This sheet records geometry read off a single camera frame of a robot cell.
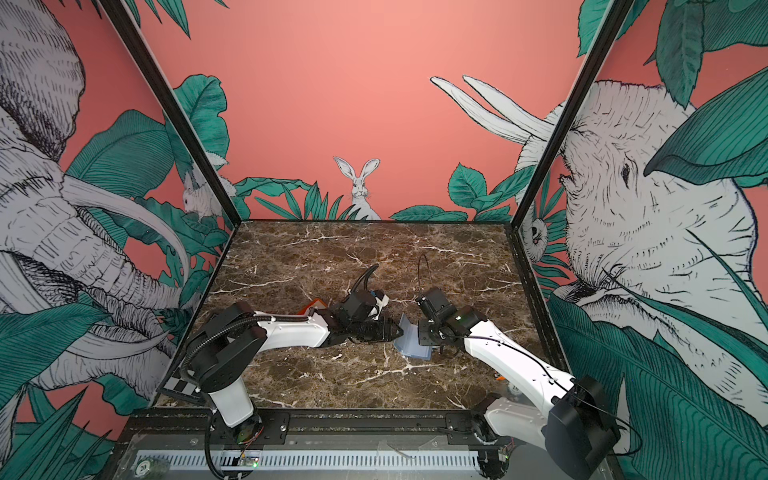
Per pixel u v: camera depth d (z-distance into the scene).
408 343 0.88
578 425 0.39
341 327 0.70
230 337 0.46
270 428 0.75
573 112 0.86
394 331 0.84
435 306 0.64
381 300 0.84
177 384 0.78
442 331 0.57
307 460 0.70
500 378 0.82
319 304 0.93
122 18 0.70
